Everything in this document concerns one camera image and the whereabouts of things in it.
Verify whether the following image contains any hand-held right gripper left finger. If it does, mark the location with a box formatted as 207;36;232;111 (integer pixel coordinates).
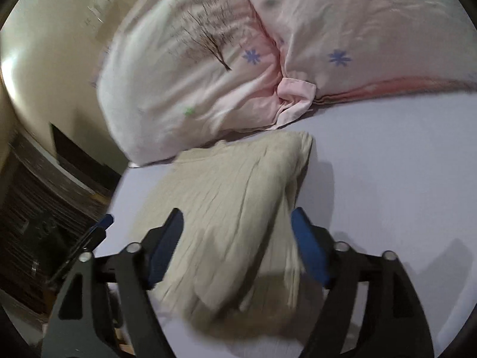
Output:
41;208;185;358

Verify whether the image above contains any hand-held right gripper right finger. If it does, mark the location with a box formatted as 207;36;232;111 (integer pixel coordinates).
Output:
290;207;435;358

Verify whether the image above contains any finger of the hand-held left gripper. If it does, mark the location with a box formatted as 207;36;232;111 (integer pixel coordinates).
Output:
48;214;114;286

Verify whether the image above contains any beige ribbed garment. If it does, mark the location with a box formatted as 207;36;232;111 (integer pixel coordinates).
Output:
131;131;314;338

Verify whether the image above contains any dark wooden bedside cabinet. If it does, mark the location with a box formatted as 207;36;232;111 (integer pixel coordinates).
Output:
0;122;123;315

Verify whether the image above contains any lavender bed sheet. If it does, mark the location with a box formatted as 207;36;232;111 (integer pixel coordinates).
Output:
97;93;477;358

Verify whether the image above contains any pink printed duvet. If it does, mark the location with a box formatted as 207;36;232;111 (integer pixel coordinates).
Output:
91;0;477;166

